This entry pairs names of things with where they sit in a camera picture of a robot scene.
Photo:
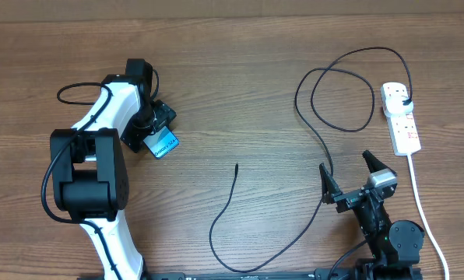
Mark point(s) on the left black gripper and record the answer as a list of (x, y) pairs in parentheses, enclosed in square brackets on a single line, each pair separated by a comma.
[(162, 114)]

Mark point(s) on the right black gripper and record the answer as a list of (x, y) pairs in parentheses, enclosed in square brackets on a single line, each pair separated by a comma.
[(347, 199)]

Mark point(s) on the blue Samsung Galaxy smartphone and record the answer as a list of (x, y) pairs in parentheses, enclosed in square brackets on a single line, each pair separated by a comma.
[(161, 143)]

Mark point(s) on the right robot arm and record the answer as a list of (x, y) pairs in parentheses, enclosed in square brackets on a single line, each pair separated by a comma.
[(389, 249)]

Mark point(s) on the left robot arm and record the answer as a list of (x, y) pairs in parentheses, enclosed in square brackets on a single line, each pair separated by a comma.
[(86, 182)]

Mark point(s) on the white charger plug adapter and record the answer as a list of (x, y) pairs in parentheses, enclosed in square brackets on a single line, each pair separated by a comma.
[(393, 106)]

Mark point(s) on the white power strip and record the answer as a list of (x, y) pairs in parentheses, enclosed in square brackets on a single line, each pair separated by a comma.
[(402, 129)]

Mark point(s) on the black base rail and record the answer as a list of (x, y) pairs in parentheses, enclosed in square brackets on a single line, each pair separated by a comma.
[(247, 276)]

